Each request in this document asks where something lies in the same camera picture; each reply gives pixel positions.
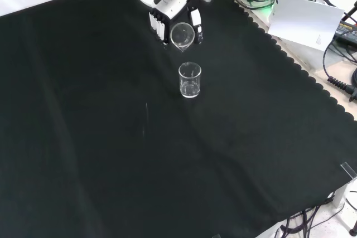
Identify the black bench cloth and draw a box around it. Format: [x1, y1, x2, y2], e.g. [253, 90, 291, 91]
[0, 0, 357, 238]

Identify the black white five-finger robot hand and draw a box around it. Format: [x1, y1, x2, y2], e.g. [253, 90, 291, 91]
[148, 0, 215, 46]

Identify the clear glass beaker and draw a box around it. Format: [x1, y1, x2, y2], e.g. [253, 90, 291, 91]
[178, 62, 202, 99]
[170, 22, 196, 53]

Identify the black power adapter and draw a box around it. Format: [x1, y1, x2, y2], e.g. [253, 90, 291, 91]
[334, 18, 357, 45]

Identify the pale board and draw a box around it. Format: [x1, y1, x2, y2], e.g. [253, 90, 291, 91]
[267, 0, 346, 54]

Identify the white table leg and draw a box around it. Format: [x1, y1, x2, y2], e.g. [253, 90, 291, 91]
[331, 179, 357, 208]

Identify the clear glass rod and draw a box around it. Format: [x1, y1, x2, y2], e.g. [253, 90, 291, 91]
[142, 102, 149, 140]

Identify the black coiled cable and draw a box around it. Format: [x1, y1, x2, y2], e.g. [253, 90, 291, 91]
[322, 33, 357, 103]

